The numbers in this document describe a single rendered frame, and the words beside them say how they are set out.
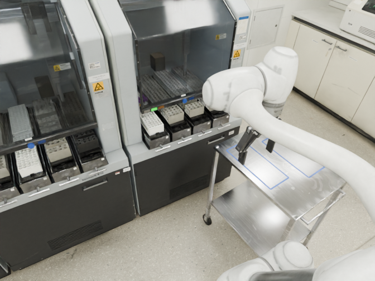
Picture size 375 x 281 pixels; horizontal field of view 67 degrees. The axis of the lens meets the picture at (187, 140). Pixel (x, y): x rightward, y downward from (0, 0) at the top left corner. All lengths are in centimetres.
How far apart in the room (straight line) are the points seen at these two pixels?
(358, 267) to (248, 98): 43
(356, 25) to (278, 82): 256
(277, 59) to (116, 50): 84
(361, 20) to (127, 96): 245
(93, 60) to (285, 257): 116
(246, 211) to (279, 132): 138
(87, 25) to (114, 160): 75
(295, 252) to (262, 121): 59
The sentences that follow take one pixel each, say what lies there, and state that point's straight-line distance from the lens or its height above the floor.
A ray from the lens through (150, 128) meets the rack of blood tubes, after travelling 170.
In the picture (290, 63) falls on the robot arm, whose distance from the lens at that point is 85.
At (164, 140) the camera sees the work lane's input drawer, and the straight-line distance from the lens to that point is 175.
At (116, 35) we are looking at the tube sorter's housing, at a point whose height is 143.
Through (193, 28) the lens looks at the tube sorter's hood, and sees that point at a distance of 157.
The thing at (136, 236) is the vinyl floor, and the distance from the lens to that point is 225.
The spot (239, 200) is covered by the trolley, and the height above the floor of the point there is 28.
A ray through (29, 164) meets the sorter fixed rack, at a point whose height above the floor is 86.
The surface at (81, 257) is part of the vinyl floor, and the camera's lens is 225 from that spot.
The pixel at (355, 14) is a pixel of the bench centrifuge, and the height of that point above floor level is 109.
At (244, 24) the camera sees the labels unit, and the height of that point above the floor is 137.
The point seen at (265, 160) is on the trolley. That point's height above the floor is 82.
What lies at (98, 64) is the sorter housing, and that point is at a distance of 144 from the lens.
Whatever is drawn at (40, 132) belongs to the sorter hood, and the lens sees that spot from 156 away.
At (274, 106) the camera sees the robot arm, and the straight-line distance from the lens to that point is 91.
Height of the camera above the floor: 194
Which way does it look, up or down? 42 degrees down
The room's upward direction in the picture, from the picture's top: 3 degrees clockwise
